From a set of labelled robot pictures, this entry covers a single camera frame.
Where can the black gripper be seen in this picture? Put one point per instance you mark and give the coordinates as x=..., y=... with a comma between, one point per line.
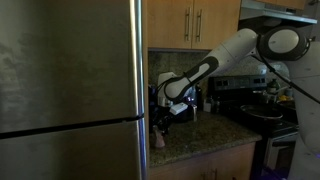
x=162, y=118

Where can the pink soda can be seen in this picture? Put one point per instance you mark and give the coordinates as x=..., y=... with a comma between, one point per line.
x=159, y=142

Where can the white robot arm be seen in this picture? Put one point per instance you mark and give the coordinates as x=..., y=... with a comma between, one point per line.
x=302, y=58

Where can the black stove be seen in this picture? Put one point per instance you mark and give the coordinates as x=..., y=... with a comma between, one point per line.
x=274, y=152

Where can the wooden lower cabinet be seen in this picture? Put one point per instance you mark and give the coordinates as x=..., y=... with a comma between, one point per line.
x=230, y=164

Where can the wooden cabinet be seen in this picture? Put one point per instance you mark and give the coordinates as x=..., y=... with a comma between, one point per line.
x=230, y=164
x=191, y=24

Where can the wooden upper cabinet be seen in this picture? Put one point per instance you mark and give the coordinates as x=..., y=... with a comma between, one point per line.
x=191, y=24

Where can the stainless steel refrigerator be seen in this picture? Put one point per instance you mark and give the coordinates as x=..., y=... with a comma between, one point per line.
x=71, y=90

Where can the black frying pan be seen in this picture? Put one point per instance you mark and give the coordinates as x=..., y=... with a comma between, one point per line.
x=261, y=111

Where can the dark glass bottle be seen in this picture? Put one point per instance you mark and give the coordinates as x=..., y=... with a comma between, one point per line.
x=273, y=86

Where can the yellow object by sink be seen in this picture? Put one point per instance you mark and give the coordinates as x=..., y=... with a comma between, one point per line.
x=283, y=98

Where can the range hood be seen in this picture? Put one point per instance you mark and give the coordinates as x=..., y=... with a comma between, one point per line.
x=281, y=9

